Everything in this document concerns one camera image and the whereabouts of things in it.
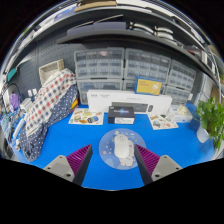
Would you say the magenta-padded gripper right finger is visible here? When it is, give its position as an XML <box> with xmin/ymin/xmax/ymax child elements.
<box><xmin>133</xmin><ymin>144</ymin><xmax>183</xmax><ymax>186</ymax></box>

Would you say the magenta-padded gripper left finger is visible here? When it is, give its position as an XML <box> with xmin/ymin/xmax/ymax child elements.
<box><xmin>43</xmin><ymin>143</ymin><xmax>94</xmax><ymax>187</ymax></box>

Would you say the grey computer mouse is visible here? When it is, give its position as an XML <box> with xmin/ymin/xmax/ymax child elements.
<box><xmin>113</xmin><ymin>133</ymin><xmax>135</xmax><ymax>159</ymax></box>

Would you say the round blue rabbit mouse pad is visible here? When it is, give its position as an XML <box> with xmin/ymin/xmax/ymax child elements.
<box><xmin>98</xmin><ymin>128</ymin><xmax>148</xmax><ymax>171</ymax></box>

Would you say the small sticker sheet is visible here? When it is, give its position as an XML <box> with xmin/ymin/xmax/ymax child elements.
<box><xmin>147</xmin><ymin>113</ymin><xmax>180</xmax><ymax>131</ymax></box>

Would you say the navy polka dot cloth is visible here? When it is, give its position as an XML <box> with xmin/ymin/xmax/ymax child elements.
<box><xmin>18</xmin><ymin>83</ymin><xmax>79</xmax><ymax>163</ymax></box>

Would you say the large food sticker sheet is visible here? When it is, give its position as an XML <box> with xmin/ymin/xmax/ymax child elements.
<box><xmin>68</xmin><ymin>107</ymin><xmax>105</xmax><ymax>126</ymax></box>

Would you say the small black box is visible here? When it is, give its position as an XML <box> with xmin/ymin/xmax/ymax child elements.
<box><xmin>107</xmin><ymin>105</ymin><xmax>136</xmax><ymax>125</ymax></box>

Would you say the yellow object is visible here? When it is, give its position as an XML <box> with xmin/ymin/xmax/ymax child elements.
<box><xmin>70</xmin><ymin>99</ymin><xmax>79</xmax><ymax>111</ymax></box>

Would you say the clear plastic container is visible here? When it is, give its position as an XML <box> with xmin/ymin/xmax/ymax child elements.
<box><xmin>171</xmin><ymin>104</ymin><xmax>194</xmax><ymax>124</ymax></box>

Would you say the long white keyboard box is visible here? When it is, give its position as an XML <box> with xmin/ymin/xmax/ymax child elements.
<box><xmin>86</xmin><ymin>89</ymin><xmax>173</xmax><ymax>115</ymax></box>

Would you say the red blue checkered cloth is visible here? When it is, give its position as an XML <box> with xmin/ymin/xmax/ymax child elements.
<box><xmin>24</xmin><ymin>68</ymin><xmax>77</xmax><ymax>134</ymax></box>

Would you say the green potted plant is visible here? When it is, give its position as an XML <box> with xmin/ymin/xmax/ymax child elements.
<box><xmin>192</xmin><ymin>96</ymin><xmax>224</xmax><ymax>151</ymax></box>

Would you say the blue and yellow box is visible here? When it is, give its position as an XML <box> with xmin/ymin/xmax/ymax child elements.
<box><xmin>134</xmin><ymin>75</ymin><xmax>163</xmax><ymax>96</ymax></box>

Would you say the grey large-drawer cabinet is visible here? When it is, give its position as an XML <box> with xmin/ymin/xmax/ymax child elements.
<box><xmin>77</xmin><ymin>79</ymin><xmax>124</xmax><ymax>106</ymax></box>

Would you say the small purple object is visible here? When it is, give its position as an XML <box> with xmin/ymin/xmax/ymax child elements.
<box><xmin>8</xmin><ymin>93</ymin><xmax>20</xmax><ymax>111</ymax></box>

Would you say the white woven basket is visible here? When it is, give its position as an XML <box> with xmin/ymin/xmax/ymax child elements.
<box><xmin>38</xmin><ymin>58</ymin><xmax>66</xmax><ymax>86</ymax></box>

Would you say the dark wall shelf unit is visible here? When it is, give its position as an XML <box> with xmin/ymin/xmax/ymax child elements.
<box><xmin>19</xmin><ymin>0</ymin><xmax>224</xmax><ymax>78</ymax></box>

